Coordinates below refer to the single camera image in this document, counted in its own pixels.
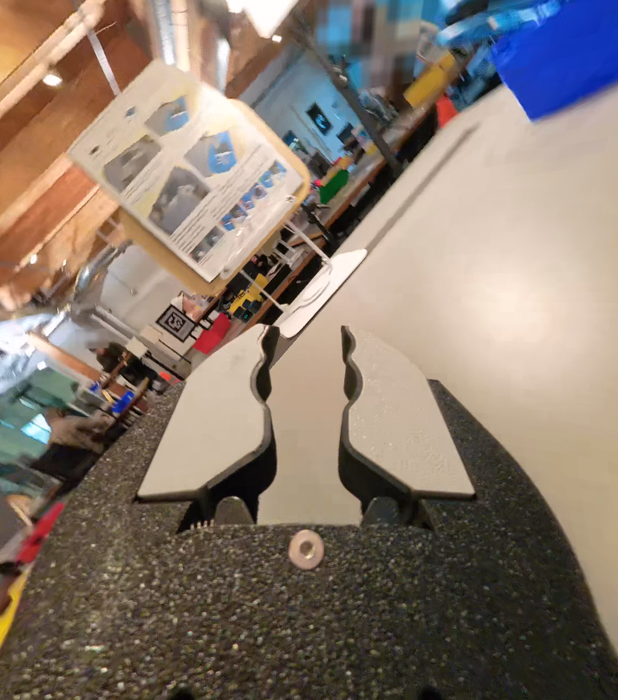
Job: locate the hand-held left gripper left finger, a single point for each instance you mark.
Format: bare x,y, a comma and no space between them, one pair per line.
216,427

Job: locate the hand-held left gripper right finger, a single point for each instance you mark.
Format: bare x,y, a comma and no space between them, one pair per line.
407,427

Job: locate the blue plastic bin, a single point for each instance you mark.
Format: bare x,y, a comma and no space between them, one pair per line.
582,49

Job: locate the red plastic bin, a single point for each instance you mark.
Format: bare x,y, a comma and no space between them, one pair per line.
213,334

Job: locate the black and white tag board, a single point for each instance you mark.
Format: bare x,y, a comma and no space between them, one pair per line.
175,321

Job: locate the yellow and black boxes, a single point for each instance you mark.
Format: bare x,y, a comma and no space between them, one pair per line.
249,295

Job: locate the instruction sheet on stand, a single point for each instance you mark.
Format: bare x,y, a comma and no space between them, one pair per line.
189,175

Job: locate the green box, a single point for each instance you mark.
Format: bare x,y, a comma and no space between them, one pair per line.
334,184

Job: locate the yellow box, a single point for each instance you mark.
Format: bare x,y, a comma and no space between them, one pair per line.
435,79

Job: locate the silver air duct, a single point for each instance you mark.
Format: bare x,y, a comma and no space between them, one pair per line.
161,27

